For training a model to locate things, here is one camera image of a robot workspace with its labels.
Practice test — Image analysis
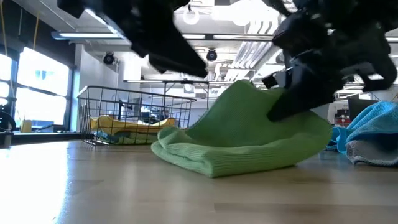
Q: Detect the black monitor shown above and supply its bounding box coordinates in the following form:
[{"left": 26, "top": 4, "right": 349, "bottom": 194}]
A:
[{"left": 347, "top": 98, "right": 379, "bottom": 121}]

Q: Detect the yellow microfiber towel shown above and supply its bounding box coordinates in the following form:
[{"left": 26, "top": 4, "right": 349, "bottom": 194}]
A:
[{"left": 89, "top": 115, "right": 177, "bottom": 136}]

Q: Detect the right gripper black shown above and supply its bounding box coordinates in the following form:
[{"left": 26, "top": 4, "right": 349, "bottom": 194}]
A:
[{"left": 266, "top": 12, "right": 398, "bottom": 123}]

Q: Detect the green microfiber towel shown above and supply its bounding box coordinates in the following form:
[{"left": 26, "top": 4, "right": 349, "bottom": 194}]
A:
[{"left": 151, "top": 80, "right": 333, "bottom": 179}]

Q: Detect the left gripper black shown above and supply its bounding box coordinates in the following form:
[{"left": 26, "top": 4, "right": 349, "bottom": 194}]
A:
[{"left": 57, "top": 0, "right": 208, "bottom": 78}]

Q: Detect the long ceiling light strip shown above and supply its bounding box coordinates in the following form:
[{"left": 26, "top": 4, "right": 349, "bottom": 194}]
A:
[{"left": 51, "top": 30, "right": 125, "bottom": 40}]

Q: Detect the yellow container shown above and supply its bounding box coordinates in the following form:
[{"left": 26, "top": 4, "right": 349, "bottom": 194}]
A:
[{"left": 21, "top": 119, "right": 33, "bottom": 134}]

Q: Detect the wire mesh basket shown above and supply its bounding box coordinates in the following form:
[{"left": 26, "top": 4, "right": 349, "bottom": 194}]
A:
[{"left": 76, "top": 85, "right": 197, "bottom": 146}]

